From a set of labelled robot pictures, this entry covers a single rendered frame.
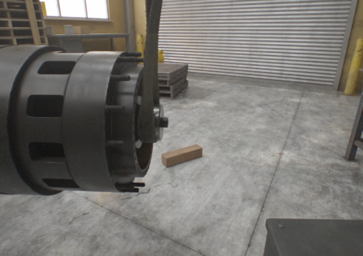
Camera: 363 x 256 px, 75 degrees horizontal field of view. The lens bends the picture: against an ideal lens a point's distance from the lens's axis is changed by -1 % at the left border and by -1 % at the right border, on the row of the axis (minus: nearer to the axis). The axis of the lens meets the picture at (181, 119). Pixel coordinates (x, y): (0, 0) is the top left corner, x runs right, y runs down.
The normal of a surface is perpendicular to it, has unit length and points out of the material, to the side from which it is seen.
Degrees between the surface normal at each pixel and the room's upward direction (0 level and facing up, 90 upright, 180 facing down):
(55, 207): 0
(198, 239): 0
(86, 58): 20
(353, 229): 0
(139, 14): 90
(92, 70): 33
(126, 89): 40
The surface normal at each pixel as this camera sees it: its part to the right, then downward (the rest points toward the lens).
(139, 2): -0.49, 0.31
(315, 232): 0.00, -0.94
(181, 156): 0.51, 0.30
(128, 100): -0.04, -0.32
